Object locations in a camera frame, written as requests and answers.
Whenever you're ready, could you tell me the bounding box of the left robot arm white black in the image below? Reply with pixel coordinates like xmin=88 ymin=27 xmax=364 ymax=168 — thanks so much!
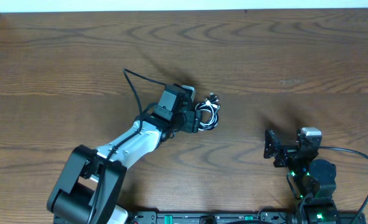
xmin=46 ymin=84 xmax=201 ymax=224

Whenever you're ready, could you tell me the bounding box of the black left camera cable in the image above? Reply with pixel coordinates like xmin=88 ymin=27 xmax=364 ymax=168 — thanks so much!
xmin=88 ymin=68 xmax=172 ymax=224

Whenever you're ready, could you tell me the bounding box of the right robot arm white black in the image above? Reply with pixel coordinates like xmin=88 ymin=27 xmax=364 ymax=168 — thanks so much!
xmin=263 ymin=127 xmax=341 ymax=224

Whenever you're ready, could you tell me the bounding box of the black USB cable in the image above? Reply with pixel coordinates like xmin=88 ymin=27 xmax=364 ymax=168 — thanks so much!
xmin=194 ymin=91 xmax=221 ymax=131

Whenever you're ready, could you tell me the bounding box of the white USB cable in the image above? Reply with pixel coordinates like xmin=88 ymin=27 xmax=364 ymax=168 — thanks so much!
xmin=194 ymin=96 xmax=221 ymax=129

